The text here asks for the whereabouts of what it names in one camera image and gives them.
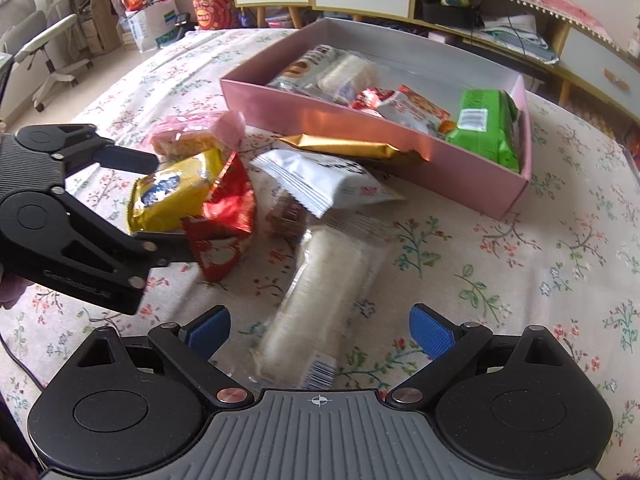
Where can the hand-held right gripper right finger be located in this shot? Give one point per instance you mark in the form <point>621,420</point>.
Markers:
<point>430,332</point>

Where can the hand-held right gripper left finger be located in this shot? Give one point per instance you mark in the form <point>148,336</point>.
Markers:
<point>210,332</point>

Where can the floral tablecloth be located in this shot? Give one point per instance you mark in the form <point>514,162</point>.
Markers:
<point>500,270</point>

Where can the red printed bag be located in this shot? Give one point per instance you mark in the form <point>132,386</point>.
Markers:
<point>207,10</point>

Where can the white office chair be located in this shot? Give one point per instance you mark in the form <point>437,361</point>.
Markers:
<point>45,35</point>

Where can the person's left hand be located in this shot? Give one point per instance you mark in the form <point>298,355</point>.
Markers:
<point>12,290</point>

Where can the silver wafer snack packet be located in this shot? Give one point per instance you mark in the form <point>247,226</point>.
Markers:
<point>287,215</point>

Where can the dark red fuzzy clothing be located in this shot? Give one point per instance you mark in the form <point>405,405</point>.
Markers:
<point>15,462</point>

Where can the red snack packet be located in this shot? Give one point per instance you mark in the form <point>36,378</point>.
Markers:
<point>225,210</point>
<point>370,100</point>

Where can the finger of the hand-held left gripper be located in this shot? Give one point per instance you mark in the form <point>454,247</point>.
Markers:
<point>170,250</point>
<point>135,162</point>

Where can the gold snack bar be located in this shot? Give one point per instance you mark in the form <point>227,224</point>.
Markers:
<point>350,147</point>

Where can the pile of papers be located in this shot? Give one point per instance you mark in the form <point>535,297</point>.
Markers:
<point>515,35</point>

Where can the yellow snack packet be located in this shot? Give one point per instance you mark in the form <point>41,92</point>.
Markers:
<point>170,195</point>

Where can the wooden cabinet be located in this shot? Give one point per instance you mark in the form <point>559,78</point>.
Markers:
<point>562,45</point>

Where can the white serrated snack packet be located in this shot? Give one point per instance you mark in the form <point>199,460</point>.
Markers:
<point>325,180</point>

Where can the white paper bag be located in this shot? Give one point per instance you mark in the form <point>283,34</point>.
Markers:
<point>145,30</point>

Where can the white orange snack packet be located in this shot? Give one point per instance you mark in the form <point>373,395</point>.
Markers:
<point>415,110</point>

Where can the green snack packet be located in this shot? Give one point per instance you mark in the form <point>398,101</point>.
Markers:
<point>480,130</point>

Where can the wooden desk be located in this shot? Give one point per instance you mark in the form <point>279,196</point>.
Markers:
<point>102,10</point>

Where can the pink cardboard box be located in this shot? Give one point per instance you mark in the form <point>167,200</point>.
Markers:
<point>310,120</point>

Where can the pink snack packet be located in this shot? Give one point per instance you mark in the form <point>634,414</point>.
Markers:
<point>185,135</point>

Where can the clear rice cracker packet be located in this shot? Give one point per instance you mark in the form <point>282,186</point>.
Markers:
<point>320,280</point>
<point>347,77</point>

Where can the long silver cookie packet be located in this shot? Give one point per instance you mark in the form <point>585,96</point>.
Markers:
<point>300,72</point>

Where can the black storage box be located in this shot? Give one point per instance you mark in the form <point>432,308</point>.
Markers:
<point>445,15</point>

